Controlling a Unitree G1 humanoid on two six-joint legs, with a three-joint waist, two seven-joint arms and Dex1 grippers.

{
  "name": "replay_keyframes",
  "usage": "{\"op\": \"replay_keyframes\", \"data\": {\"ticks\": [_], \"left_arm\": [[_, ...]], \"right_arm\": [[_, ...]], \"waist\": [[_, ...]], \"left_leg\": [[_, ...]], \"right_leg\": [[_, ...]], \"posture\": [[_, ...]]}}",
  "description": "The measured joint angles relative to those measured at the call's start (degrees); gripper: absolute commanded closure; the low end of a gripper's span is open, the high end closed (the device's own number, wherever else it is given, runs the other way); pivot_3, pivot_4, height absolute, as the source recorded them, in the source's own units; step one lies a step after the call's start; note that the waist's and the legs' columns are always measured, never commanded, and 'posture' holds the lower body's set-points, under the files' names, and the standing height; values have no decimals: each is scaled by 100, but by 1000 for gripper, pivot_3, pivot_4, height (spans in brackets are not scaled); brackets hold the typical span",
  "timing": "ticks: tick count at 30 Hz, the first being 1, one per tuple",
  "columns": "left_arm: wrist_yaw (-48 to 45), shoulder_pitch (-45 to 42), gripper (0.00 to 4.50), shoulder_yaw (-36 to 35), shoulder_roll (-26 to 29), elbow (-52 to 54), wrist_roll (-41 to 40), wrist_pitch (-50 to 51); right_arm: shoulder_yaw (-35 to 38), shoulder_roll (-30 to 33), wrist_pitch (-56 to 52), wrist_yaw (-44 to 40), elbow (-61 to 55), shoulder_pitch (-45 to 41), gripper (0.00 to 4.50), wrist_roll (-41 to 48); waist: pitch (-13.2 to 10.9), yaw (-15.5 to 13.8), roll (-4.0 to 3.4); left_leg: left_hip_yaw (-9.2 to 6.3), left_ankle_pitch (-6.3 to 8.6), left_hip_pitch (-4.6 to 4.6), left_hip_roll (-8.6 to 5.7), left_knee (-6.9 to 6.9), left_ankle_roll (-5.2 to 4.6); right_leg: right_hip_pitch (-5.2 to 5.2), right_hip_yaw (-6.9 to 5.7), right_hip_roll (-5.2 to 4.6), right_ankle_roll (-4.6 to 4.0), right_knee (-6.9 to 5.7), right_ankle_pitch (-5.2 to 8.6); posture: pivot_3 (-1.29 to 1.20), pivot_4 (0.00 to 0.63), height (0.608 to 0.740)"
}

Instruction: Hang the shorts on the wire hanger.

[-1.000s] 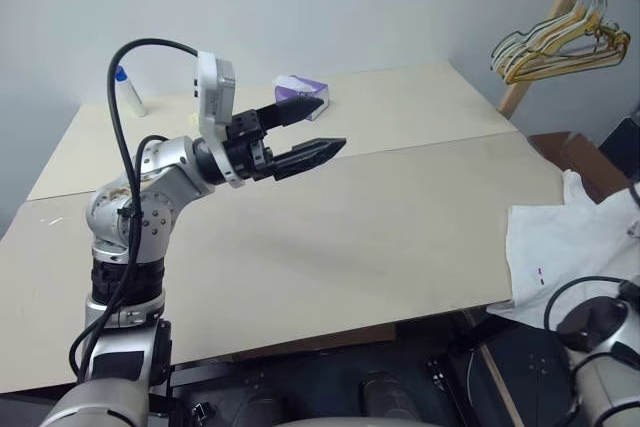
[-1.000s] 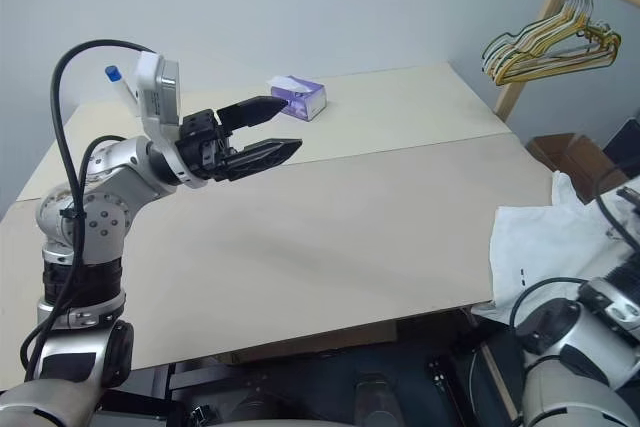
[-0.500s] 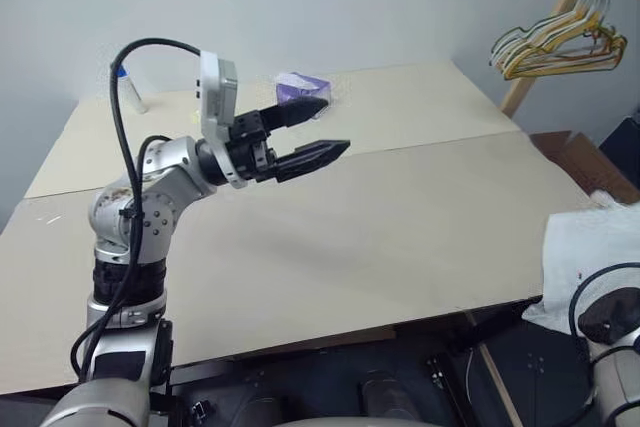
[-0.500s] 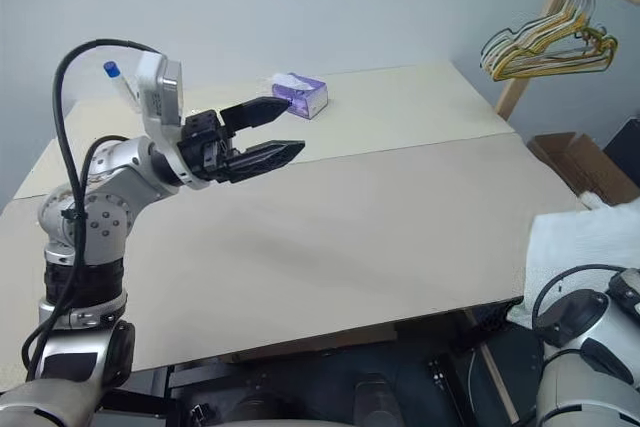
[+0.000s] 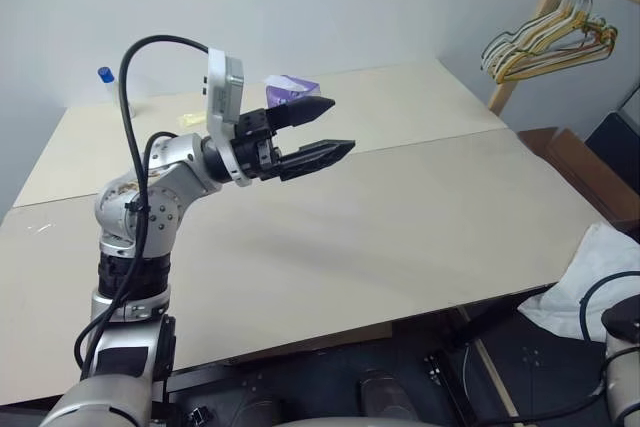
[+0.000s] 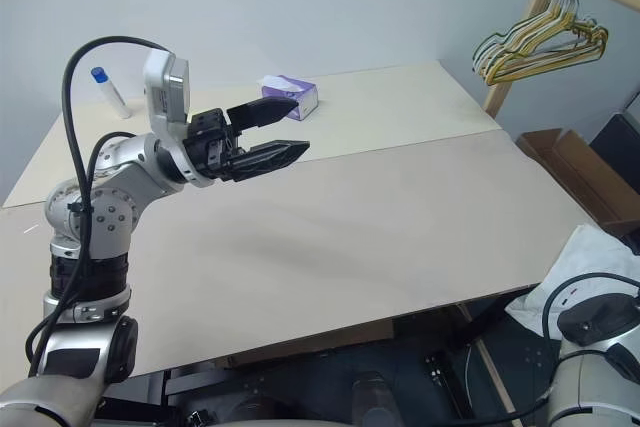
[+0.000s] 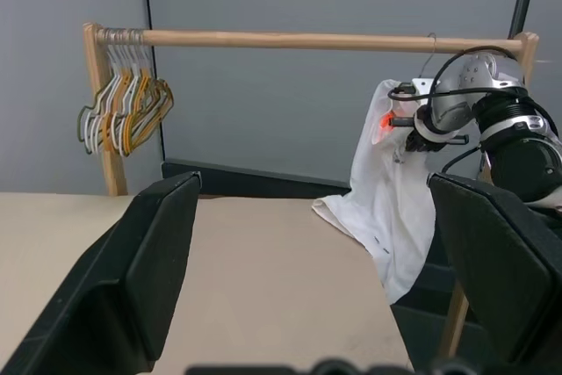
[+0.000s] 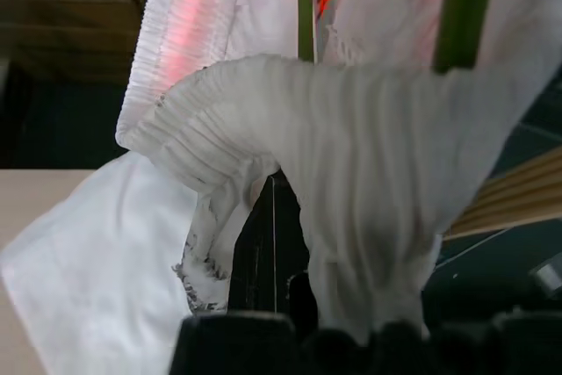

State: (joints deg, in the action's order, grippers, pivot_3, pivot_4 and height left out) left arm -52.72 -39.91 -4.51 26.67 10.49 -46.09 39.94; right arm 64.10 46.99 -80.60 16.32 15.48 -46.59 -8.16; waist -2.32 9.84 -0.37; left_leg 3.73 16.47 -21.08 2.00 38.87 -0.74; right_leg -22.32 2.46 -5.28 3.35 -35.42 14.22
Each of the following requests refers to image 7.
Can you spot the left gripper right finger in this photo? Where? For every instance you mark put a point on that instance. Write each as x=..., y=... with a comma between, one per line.
x=496, y=261

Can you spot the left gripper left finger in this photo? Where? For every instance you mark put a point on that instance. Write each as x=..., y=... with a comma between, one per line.
x=110, y=287

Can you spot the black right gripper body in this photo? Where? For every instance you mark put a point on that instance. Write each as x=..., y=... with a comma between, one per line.
x=423, y=141

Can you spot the white shirt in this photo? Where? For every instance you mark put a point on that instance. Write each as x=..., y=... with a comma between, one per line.
x=391, y=199

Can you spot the white clothes hanger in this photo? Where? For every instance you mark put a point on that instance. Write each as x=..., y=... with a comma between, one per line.
x=115, y=129
x=93, y=129

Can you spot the mustard yellow clothes hanger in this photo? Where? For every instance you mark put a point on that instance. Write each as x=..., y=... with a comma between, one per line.
x=128, y=129
x=106, y=127

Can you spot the olive green clothes hanger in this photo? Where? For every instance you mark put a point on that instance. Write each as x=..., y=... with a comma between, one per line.
x=81, y=122

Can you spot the black partition base strip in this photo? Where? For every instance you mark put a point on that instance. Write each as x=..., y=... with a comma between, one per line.
x=246, y=179

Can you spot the bunch of clothes hangers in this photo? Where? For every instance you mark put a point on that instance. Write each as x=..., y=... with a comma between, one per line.
x=167, y=100

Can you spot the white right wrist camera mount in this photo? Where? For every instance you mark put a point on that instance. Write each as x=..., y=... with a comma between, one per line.
x=425, y=85

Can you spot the wooden rack rail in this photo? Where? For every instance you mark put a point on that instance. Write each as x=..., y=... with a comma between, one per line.
x=285, y=39

